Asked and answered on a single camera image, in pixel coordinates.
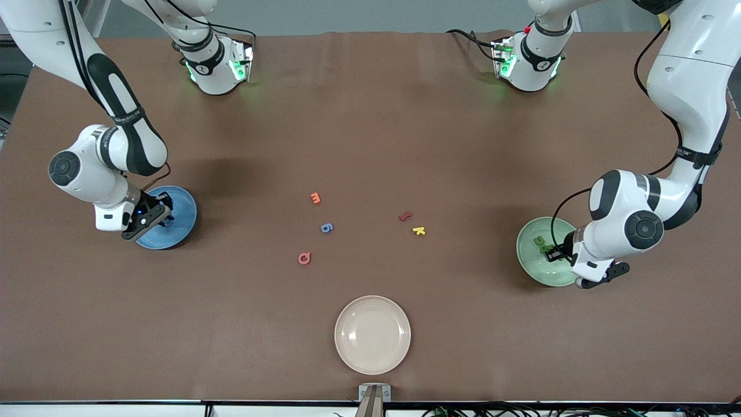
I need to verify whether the white table edge rail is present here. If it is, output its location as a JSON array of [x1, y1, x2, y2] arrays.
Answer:
[[0, 400, 741, 417]]

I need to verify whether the green plate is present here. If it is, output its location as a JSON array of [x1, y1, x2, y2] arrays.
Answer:
[[516, 217, 579, 287]]

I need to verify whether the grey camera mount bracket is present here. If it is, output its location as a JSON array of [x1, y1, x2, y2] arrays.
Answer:
[[358, 383, 392, 417]]

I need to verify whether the black base cable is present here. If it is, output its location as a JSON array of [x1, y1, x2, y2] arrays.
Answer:
[[446, 28, 500, 61], [168, 0, 257, 50]]

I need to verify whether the black left base cable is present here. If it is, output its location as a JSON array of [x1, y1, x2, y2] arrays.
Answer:
[[446, 28, 500, 61]]

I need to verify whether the black right base cable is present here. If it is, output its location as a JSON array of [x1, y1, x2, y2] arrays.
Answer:
[[168, 0, 257, 50]]

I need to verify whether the beige plate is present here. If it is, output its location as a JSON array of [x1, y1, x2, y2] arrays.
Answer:
[[334, 295, 412, 375]]

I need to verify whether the blue plate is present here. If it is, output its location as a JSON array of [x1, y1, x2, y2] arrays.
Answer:
[[134, 185, 198, 251]]

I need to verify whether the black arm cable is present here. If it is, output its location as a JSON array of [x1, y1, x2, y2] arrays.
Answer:
[[58, 0, 173, 192], [550, 20, 684, 258]]

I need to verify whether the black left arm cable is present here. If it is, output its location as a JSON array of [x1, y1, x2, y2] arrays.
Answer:
[[550, 20, 684, 258]]

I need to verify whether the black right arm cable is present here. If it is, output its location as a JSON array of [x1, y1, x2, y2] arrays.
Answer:
[[58, 0, 173, 192]]

